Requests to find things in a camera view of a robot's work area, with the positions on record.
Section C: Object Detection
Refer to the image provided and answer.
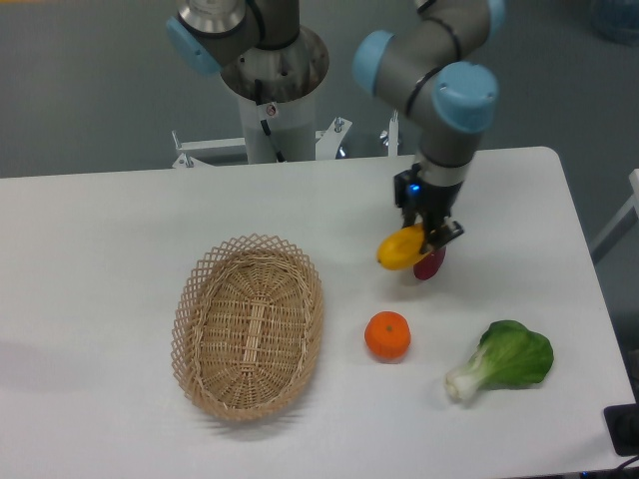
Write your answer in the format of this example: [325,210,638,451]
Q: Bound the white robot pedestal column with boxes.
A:
[236,93,316,164]

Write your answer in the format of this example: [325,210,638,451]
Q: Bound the black cable on pedestal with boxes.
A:
[254,78,288,164]

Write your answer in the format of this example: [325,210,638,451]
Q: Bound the orange tangerine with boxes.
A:
[364,311,411,360]

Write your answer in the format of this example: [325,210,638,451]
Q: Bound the yellow mango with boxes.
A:
[376,224,425,270]

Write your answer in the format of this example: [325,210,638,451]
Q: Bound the black device at table edge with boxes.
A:
[603,403,638,456]

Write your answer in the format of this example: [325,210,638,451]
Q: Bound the green bok choy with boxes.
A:
[444,319,554,401]

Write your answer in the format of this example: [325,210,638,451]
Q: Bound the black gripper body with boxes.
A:
[409,170,463,231]

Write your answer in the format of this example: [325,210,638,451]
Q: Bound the purple sweet potato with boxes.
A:
[413,246,446,280]

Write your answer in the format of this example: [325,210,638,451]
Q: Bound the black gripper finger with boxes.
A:
[393,165,423,229]
[419,217,464,254]

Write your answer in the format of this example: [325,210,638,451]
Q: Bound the woven wicker basket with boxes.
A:
[171,234,323,421]

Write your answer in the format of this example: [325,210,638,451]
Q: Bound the white frame at right edge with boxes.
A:
[588,169,638,264]

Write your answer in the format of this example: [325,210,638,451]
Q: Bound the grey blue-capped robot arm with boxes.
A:
[166,1,505,254]

